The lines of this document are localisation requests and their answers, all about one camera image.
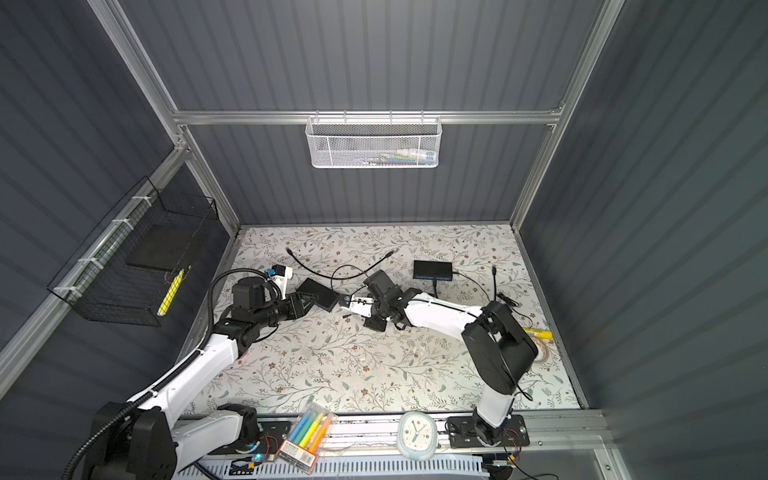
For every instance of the clear tape roll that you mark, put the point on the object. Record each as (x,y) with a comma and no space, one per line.
(543,351)

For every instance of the yellow marker in basket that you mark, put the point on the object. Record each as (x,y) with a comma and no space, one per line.
(171,293)

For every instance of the blue black network switch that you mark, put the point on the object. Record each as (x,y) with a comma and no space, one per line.
(325,297)

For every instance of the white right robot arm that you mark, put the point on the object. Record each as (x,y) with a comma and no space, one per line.
(501,350)

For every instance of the black ribbed network switch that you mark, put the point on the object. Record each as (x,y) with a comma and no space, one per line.
(433,270)

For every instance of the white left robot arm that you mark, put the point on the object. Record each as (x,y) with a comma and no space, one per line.
(141,439)

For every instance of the small mint desk clock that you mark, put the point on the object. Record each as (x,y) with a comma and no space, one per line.
(417,436)

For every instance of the black wire wall basket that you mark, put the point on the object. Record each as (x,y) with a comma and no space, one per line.
(125,273)

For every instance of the pack of coloured markers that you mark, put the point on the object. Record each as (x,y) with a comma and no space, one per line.
(301,448)

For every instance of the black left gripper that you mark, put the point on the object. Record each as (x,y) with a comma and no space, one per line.
(295,304)

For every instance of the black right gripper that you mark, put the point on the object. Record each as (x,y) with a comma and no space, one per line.
(371,323)

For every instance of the white wire mesh basket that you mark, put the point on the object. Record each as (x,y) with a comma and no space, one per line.
(378,145)

